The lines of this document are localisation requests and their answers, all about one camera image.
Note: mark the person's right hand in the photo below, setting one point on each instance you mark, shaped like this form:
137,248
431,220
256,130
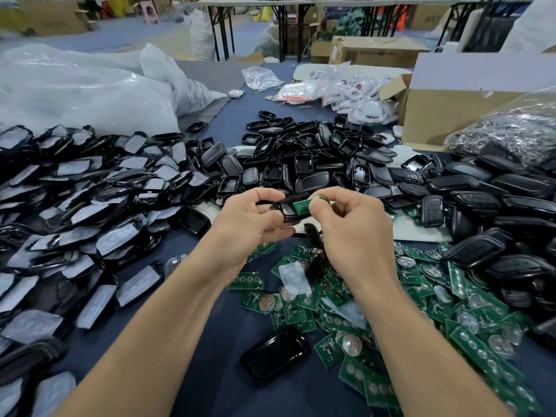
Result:
365,239

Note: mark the person's left hand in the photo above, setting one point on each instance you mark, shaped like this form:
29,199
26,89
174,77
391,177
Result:
250,228

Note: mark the small green circuit board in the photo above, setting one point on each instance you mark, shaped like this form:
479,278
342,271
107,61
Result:
302,206

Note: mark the pile of black shell halves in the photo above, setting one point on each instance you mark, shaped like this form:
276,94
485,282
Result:
321,156

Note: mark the lone glossy black shell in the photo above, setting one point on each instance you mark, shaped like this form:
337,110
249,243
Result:
274,354

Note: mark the pile of green circuit boards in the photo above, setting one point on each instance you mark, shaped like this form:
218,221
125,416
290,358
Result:
460,330

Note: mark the pile of assembled black fobs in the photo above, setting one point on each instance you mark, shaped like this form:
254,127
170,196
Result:
508,221

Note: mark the pile of shells with pads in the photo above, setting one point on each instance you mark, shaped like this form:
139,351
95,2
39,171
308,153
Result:
82,217

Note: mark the person's left forearm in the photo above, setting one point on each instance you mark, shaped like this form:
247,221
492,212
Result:
139,347

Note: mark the person's right forearm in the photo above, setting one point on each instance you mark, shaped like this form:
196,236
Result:
447,360

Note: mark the black rubber button pad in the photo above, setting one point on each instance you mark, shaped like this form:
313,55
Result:
314,239

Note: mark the clear plastic film piece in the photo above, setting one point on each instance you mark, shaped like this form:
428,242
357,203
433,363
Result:
295,278

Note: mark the small white object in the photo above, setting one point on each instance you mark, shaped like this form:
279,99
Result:
235,93

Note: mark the heap of clear parts bags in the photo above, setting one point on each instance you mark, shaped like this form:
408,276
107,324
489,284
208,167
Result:
360,98

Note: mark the clear bag with red label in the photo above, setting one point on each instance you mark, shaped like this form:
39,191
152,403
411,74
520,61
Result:
297,92

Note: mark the small crumpled clear plastic bag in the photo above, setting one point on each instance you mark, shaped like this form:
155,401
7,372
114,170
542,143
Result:
262,78

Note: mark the large open cardboard box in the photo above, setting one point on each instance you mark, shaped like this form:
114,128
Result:
456,113

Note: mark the brown cardboard box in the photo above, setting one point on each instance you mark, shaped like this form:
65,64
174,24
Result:
380,52

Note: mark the clear bag of metal parts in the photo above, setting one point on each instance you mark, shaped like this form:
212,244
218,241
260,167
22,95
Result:
519,133

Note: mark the white sack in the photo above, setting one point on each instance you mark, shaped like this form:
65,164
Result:
202,34

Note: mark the large white plastic bag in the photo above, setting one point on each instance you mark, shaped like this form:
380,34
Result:
82,91

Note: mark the pink plastic stool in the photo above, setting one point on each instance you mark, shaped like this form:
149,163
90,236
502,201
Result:
149,13

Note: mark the long white table top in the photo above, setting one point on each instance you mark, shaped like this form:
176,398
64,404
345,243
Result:
391,1

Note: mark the tan cardboard box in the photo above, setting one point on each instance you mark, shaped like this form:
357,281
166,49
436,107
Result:
52,14

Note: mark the black metal table frame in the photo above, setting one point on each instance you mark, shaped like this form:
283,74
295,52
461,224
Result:
224,30

